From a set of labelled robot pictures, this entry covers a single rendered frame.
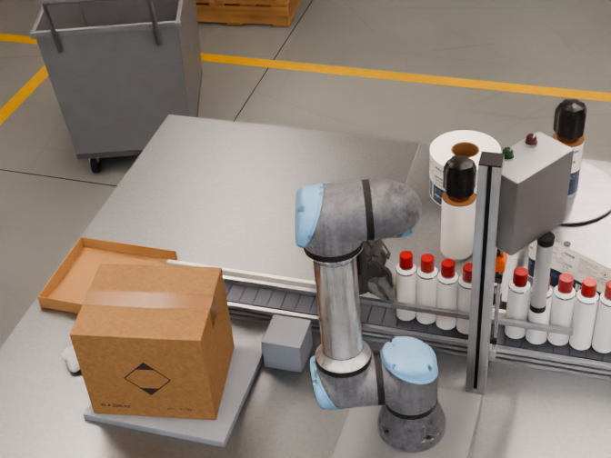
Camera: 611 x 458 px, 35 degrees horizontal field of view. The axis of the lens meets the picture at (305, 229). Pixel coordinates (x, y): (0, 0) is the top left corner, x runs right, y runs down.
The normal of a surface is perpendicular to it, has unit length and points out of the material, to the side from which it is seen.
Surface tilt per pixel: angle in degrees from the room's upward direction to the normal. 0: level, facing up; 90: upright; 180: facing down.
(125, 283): 0
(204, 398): 90
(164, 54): 94
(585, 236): 0
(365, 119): 0
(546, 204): 90
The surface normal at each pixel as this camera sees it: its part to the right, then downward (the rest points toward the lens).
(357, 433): -0.09, -0.80
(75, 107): 0.03, 0.68
